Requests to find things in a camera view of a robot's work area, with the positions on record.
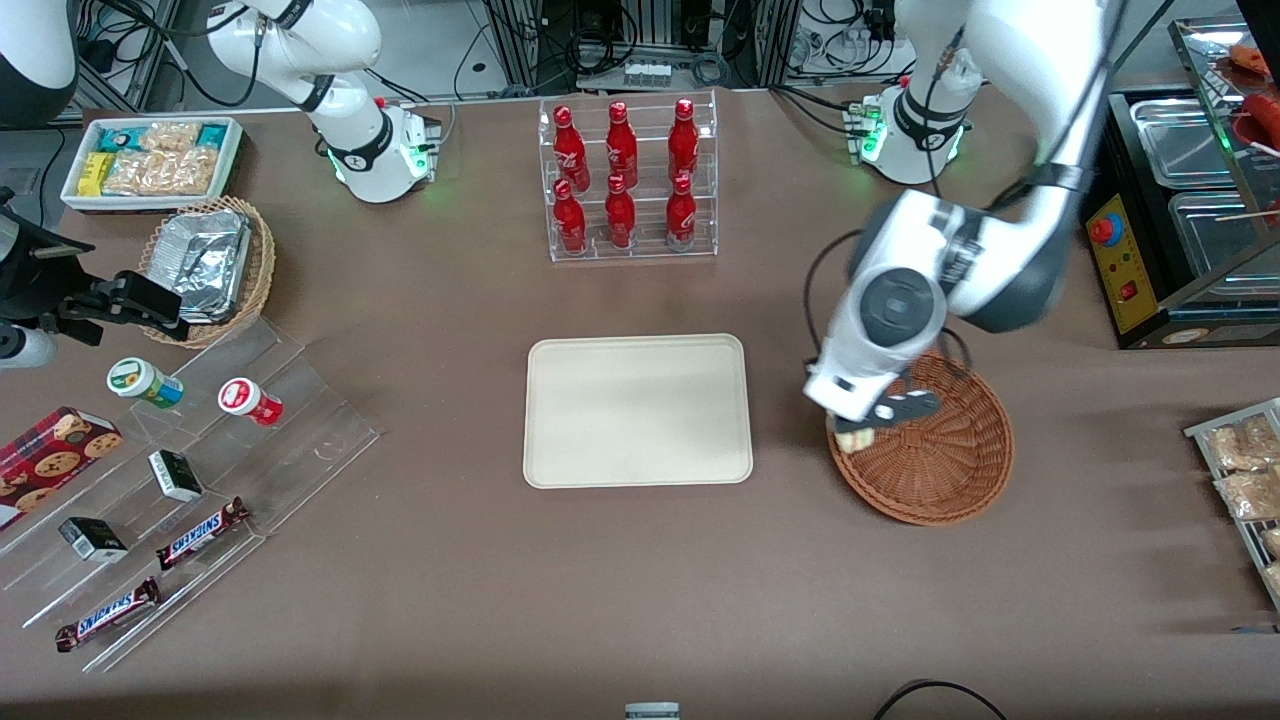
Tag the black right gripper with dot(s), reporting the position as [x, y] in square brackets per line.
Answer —
[33, 283]

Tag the triangle sandwich with filling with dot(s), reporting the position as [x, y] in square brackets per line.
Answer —
[856, 442]

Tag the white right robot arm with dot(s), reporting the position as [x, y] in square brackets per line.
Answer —
[350, 120]

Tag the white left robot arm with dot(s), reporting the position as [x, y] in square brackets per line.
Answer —
[1010, 270]

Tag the brown round wicker basket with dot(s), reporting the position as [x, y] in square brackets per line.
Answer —
[940, 470]

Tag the light tan wicker basket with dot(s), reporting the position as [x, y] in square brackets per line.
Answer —
[262, 270]

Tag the cream rectangular serving tray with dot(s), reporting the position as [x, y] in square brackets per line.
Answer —
[640, 410]

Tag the tray of packaged snacks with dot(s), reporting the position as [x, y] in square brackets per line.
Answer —
[1193, 432]

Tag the green lidded small jar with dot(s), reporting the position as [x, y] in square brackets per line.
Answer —
[135, 378]

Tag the silver foil food packs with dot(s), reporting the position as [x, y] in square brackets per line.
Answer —
[205, 260]

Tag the white rectangular snack bin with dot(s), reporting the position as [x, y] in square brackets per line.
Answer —
[150, 204]

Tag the yellow snack pack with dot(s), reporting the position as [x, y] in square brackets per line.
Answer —
[95, 175]

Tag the clear bag of crackers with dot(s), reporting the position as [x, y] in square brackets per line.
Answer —
[170, 137]
[160, 172]

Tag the red lidded small jar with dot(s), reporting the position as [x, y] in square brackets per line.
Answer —
[245, 398]

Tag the red chocolate chip cookie box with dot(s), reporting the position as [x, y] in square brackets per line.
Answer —
[50, 465]

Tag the small black carton box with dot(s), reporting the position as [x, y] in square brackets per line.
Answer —
[92, 540]
[175, 476]

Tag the teal snack pack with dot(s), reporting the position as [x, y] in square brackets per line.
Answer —
[115, 138]
[213, 135]

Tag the clear acrylic stepped shelf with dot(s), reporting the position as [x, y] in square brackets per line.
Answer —
[300, 430]

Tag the Snickers chocolate bar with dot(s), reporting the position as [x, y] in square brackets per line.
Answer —
[107, 614]
[200, 533]

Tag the black food warmer cabinet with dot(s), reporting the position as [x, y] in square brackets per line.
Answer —
[1130, 300]

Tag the red cola bottle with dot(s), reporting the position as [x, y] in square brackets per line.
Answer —
[683, 140]
[681, 212]
[620, 215]
[568, 145]
[569, 220]
[621, 145]

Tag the clear acrylic bottle rack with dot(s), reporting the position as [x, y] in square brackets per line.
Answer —
[650, 250]

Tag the clear bag of fried snacks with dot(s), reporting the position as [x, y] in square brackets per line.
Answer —
[1240, 445]
[1272, 543]
[1250, 495]

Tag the stainless steel pan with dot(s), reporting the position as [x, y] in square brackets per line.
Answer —
[1180, 140]
[1210, 230]

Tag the small grey white device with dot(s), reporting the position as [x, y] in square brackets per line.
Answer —
[652, 712]

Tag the white power strip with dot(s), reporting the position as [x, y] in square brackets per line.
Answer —
[648, 73]

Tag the red sausage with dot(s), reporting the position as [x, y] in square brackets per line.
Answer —
[1265, 115]

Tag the orange sausage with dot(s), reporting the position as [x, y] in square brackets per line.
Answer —
[1255, 58]

